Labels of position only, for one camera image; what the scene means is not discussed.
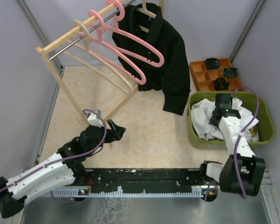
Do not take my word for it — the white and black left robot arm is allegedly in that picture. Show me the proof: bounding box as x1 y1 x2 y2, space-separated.
0 119 126 218

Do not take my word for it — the pink plastic hanger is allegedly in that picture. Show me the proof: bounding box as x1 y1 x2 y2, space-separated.
73 10 147 85

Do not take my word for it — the green patterned rolled sock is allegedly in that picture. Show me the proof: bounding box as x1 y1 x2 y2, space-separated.
222 67 238 78

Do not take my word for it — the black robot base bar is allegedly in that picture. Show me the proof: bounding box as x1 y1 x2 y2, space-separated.
72 168 218 202

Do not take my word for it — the black garment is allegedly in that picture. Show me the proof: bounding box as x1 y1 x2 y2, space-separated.
112 2 191 115

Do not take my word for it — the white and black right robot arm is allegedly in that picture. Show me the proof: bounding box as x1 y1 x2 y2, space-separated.
199 93 266 198

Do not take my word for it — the dark rolled sock top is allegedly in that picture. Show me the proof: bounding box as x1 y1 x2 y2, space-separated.
204 58 221 70

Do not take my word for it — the dark rolled sock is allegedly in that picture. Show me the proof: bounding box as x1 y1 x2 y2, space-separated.
204 58 221 70
213 77 229 91

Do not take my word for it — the green plastic laundry basket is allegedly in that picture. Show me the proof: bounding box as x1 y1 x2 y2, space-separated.
187 91 275 149

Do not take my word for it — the orange compartment tray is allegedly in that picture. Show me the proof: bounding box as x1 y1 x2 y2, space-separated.
189 58 242 91

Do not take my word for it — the dark rolled sock middle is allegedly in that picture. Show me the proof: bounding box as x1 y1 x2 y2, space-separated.
213 77 229 91

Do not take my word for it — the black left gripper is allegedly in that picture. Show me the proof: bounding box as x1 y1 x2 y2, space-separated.
87 119 126 156

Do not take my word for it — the beige wooden hanger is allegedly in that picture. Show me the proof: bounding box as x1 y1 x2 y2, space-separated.
64 34 134 96

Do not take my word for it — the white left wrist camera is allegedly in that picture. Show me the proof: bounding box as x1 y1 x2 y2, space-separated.
87 111 103 127

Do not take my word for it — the wooden clothes rack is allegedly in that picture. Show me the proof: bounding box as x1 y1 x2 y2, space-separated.
36 0 159 126

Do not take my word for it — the white collared shirt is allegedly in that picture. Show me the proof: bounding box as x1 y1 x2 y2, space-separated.
191 98 259 142

